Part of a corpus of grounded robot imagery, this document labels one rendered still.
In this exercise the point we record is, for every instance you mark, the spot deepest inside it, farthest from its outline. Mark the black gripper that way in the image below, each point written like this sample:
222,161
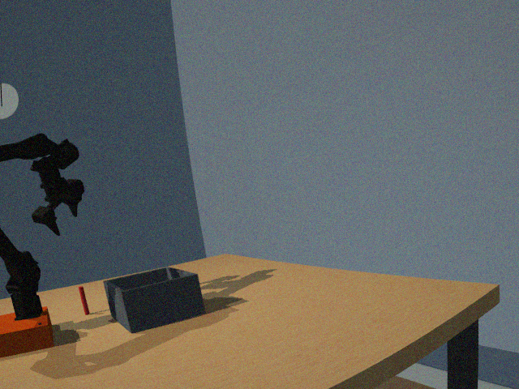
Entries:
46,215

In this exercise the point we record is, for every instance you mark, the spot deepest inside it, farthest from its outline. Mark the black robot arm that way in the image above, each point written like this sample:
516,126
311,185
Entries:
21,266

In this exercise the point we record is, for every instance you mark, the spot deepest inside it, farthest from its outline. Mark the dark red peg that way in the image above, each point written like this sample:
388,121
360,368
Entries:
83,299

